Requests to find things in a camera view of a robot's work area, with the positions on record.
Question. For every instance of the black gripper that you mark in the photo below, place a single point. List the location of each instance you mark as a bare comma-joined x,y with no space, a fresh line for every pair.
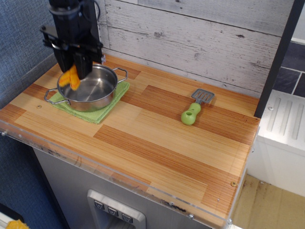
66,36

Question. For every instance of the orange plush toy fish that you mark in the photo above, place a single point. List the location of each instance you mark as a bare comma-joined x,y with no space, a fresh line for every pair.
70,78

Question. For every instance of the stainless steel pot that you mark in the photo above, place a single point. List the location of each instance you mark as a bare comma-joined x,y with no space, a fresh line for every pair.
96,90

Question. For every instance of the green folded cloth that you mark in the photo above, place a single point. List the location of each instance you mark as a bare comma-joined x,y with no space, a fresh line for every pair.
94,116

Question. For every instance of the clear acrylic edge guard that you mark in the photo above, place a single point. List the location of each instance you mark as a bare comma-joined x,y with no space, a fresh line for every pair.
175,187

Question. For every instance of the green grey toy spatula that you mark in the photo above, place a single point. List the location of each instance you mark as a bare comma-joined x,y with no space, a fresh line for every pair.
200,96

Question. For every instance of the grey dispenser button panel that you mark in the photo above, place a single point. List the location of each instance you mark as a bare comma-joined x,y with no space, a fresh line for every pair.
108,213

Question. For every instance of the yellow object bottom left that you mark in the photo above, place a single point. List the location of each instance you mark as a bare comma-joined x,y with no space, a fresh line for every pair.
16,224

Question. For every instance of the white ridged side counter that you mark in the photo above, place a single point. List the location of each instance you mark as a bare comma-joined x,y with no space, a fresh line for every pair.
283,122

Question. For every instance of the dark right cabinet post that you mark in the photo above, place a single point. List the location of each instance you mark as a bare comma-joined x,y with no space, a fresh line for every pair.
279,56

